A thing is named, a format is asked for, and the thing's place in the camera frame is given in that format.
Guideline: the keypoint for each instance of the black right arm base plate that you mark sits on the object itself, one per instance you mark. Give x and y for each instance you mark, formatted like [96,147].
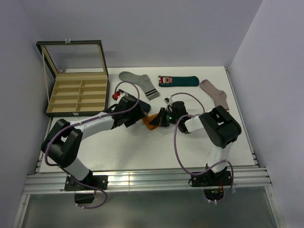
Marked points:
[211,179]

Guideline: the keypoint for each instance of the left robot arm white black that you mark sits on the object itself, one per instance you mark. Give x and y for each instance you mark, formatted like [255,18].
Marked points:
[62,143]

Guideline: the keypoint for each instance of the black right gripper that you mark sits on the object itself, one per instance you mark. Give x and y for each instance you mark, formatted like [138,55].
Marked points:
[160,119]

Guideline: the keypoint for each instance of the dark green reindeer sock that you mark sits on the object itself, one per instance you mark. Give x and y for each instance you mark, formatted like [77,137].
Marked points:
[178,81]

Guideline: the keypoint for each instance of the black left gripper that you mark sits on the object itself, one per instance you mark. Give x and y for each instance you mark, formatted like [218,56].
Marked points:
[136,116]

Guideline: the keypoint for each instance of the taupe sock red cuff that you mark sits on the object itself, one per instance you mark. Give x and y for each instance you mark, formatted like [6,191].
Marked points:
[219,97]

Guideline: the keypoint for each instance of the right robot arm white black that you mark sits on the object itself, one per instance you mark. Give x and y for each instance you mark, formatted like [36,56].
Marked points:
[221,128]

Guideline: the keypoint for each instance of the aluminium rail frame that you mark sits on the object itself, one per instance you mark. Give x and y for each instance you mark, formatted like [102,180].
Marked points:
[147,188]

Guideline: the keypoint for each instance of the grey striped sock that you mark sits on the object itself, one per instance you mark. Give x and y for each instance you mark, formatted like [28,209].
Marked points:
[142,81]

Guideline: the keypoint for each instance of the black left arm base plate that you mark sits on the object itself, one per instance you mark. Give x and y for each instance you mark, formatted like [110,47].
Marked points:
[98,181]

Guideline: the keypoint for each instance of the navy santa sock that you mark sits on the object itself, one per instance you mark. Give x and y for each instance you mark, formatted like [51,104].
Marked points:
[144,106]

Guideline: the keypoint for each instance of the black compartment box beige lining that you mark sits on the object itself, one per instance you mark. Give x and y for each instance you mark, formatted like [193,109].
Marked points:
[81,78]

